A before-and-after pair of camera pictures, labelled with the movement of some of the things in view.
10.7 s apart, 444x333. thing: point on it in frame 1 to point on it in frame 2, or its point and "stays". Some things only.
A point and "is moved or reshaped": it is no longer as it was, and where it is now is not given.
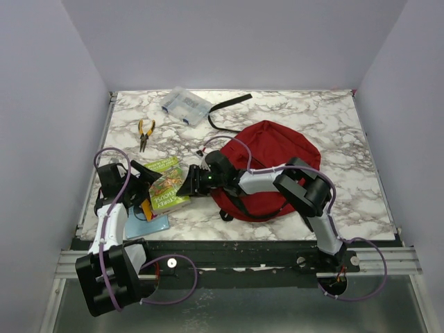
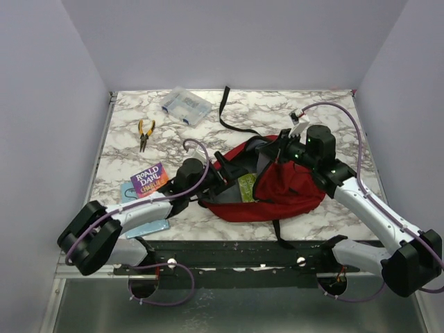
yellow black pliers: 144,137 stays
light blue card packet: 137,225 stays
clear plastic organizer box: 185,105 stays
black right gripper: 192,186 to 277,149
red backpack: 257,147 is moved or reshaped
